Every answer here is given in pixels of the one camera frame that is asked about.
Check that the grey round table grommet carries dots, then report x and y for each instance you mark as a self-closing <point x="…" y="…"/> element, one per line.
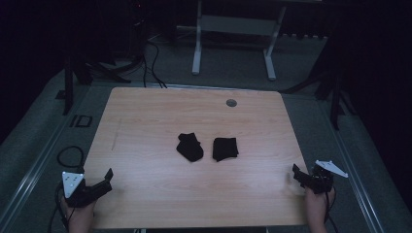
<point x="231" y="103"/>

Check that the white desk frame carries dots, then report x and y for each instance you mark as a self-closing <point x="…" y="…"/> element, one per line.
<point x="233" y="25"/>

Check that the person's left hand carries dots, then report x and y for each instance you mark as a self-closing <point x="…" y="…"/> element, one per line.
<point x="80" y="215"/>

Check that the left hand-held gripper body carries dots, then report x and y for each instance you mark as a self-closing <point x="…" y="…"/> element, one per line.
<point x="81" y="194"/>

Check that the dark equipment tower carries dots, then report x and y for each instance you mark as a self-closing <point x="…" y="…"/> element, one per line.
<point x="137" y="26"/>

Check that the metal floor rail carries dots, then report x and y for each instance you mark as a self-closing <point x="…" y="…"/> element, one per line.
<point x="354" y="181"/>
<point x="35" y="168"/>

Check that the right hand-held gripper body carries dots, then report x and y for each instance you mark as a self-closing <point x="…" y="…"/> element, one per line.
<point x="320" y="183"/>

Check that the black metal stand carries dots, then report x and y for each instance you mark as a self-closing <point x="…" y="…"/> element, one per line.
<point x="335" y="97"/>
<point x="68" y="87"/>

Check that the black sock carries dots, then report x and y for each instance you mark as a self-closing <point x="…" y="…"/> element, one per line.
<point x="224" y="148"/>
<point x="190" y="149"/>

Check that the person's right hand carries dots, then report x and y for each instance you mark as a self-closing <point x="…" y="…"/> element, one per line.
<point x="316" y="204"/>

